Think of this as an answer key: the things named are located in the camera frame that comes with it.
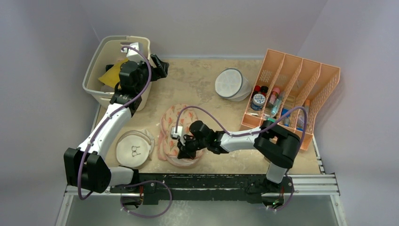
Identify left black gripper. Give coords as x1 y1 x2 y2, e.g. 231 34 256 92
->
135 55 168 94

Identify floral bra laundry bag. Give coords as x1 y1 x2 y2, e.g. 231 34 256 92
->
157 104 204 168

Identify yellow bra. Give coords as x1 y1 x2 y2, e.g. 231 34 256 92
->
98 58 128 88

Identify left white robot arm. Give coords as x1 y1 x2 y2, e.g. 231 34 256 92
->
64 54 169 193

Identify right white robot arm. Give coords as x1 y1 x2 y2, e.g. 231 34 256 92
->
170 120 302 192

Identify white dome bra bag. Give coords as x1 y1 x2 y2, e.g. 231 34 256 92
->
115 129 155 169

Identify cream laundry basket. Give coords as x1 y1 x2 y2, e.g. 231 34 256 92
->
82 35 155 108

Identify round white mesh laundry bag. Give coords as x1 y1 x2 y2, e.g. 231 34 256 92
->
215 68 252 102

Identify blue round tin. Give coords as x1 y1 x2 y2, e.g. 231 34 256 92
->
250 93 266 111

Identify peach desk organizer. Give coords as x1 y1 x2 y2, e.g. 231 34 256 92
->
254 49 340 151

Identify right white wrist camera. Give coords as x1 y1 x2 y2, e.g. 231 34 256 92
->
170 126 184 140

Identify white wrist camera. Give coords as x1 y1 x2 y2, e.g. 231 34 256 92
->
121 42 144 63
170 126 184 140

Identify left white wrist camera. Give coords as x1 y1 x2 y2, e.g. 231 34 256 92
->
121 42 144 63

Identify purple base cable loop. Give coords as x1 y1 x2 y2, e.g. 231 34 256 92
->
120 180 173 219

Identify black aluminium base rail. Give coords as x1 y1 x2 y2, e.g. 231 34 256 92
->
64 173 340 207

